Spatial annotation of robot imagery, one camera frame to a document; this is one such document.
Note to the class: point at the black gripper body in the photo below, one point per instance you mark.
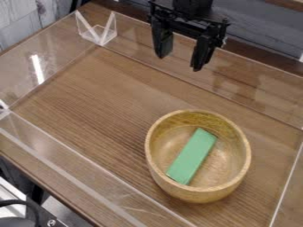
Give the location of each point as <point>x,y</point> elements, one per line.
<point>190,18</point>

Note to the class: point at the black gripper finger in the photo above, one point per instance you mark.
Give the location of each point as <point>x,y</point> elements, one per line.
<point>202,51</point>
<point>161,37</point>

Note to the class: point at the green rectangular block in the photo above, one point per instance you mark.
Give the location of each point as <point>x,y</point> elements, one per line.
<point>190,156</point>

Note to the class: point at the brown wooden bowl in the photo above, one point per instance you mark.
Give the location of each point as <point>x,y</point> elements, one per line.
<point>225,165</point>

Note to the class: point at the clear acrylic corner bracket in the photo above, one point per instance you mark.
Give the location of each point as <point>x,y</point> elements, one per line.
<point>97,34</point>

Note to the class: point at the clear acrylic tray wall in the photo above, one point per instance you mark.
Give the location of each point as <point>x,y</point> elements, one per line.
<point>90,189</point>

